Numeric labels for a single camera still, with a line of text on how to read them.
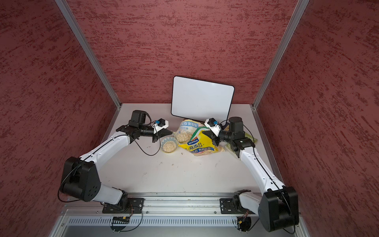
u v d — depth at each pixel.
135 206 0.74
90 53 0.89
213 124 0.64
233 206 0.72
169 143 0.94
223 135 0.67
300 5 0.70
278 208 0.39
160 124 0.67
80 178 0.43
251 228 0.68
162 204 0.77
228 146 0.94
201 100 0.98
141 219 0.71
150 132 0.71
